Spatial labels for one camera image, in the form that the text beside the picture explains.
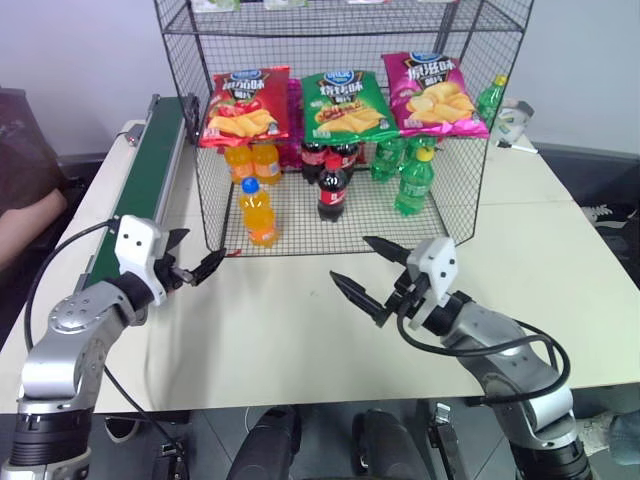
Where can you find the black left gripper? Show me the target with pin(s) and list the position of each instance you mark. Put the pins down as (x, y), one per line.
(172, 275)

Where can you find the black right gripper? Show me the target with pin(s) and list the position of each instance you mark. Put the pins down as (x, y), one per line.
(407, 297)

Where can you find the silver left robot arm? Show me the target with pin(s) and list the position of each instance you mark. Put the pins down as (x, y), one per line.
(60, 345)

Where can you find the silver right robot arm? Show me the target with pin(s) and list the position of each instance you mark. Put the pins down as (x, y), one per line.
(515, 380)

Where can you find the green conveyor belt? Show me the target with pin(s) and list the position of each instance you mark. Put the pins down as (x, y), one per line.
(145, 165)

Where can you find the orange soda bottle blue cap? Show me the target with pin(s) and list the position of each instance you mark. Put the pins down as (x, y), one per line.
(257, 215)

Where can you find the cola bottle red cap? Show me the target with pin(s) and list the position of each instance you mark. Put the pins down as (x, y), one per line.
(333, 192)

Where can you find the green soda bottle yellow cap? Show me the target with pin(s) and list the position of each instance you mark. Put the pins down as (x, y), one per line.
(489, 102)
(415, 182)

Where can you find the red potato chips bag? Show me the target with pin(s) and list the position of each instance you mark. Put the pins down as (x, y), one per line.
(245, 107)

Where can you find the purple snack bag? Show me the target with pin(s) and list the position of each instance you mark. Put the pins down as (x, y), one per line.
(294, 125)

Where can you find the dark rounded shape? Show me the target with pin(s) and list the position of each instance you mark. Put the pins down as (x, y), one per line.
(267, 445)
(385, 445)

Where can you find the green potato chips bag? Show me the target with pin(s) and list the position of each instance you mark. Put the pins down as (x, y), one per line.
(347, 107)

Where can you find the magenta potato chips bag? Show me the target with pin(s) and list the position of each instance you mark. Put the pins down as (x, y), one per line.
(435, 95)

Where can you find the person in dark shirt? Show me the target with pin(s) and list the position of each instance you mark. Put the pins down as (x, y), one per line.
(22, 165)

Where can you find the green snack pack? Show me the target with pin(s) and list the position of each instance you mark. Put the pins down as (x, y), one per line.
(220, 4)

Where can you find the white snack pack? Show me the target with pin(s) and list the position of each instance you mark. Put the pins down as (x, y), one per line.
(285, 3)

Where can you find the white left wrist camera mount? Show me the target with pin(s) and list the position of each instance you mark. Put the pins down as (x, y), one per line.
(137, 245)

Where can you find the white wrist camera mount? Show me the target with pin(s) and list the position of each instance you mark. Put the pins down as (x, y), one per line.
(435, 265)
(137, 245)

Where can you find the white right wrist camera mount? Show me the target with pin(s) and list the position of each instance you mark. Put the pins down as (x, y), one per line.
(435, 265)

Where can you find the black metal bracket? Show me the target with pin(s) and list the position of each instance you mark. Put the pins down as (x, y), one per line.
(445, 440)

